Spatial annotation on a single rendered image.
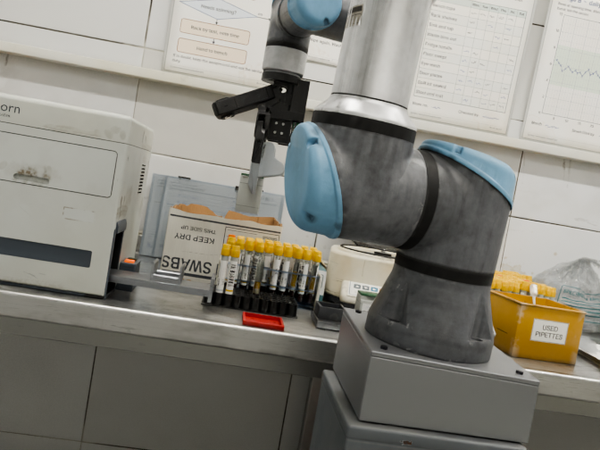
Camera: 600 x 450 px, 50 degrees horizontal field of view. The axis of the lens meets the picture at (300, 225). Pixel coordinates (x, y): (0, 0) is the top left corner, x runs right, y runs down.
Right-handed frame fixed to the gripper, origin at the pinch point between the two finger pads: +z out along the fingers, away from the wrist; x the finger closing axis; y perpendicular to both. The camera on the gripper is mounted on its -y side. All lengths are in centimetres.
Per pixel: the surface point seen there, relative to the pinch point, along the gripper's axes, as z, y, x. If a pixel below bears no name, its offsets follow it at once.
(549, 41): -51, 69, 58
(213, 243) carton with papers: 13.2, -6.7, 20.0
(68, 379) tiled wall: 58, -41, 52
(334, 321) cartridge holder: 20.7, 18.4, -3.6
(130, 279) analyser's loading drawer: 18.4, -16.4, -9.1
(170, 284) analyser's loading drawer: 18.2, -10.0, -8.6
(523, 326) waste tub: 16, 52, -1
